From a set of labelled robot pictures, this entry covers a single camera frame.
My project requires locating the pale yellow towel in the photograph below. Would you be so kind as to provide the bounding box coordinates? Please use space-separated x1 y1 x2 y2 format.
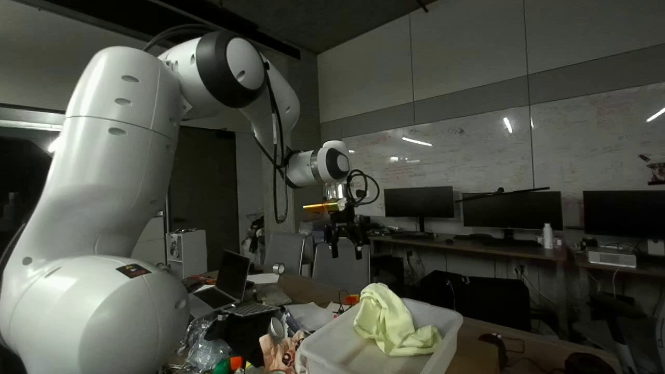
354 282 440 358

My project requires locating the black monitor left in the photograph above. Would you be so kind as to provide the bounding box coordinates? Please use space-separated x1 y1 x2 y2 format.
385 186 454 219

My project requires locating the black monitor middle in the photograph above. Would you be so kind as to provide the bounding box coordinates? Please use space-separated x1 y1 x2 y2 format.
461 191 564 228

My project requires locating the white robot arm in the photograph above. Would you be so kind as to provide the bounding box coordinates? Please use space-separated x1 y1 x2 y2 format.
0 31 300 374

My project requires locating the white spray bottle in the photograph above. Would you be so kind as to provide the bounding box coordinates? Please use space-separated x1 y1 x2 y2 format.
543 222 555 250

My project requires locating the open laptop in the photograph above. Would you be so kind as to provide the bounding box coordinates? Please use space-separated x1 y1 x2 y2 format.
189 252 252 317

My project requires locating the pink t-shirt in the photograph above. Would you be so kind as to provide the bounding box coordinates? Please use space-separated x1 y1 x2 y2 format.
261 330 305 374

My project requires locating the grey office chair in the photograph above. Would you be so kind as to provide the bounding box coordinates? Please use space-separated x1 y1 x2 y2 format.
312 237 371 292

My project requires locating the black monitor right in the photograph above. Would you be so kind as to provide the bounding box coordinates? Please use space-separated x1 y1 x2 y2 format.
583 191 665 238

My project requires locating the black monitor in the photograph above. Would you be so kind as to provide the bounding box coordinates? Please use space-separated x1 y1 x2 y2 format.
461 191 564 228
583 191 665 238
385 186 454 219

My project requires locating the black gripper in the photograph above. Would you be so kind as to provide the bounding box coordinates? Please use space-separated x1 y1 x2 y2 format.
324 208 371 259

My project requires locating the white plastic box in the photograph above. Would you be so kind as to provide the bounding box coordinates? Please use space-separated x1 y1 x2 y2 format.
295 297 465 374

